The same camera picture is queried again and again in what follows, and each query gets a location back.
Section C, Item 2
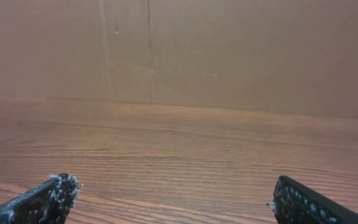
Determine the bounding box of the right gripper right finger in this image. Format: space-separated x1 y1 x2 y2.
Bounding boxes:
268 175 358 224

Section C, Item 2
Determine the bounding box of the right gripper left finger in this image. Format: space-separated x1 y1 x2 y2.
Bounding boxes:
0 173 80 224

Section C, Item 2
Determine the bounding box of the cardboard back panel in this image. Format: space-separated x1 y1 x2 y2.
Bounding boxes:
0 0 358 117

